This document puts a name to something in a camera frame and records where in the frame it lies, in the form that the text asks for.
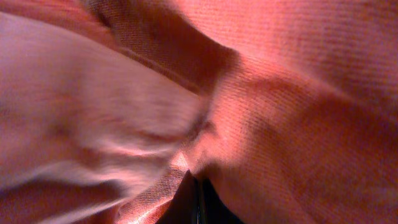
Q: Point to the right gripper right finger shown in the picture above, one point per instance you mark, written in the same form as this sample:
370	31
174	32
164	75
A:
213	211

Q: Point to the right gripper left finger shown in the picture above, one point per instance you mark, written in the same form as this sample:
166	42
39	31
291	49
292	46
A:
183	208

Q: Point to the red printed t-shirt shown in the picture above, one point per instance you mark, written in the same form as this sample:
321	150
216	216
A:
289	108

